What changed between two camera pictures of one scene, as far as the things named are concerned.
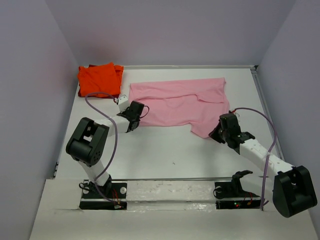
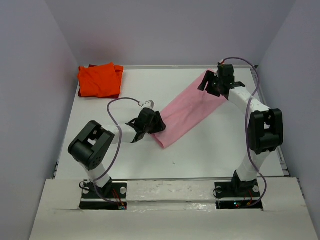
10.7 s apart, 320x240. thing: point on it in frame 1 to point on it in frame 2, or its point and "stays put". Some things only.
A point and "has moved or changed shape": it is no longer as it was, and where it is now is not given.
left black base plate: (112, 196) stays put
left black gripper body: (136, 120) to (155, 126)
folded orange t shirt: (105, 78) stays put
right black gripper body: (218, 134) to (213, 84)
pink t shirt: (198, 103) has moved or changed shape
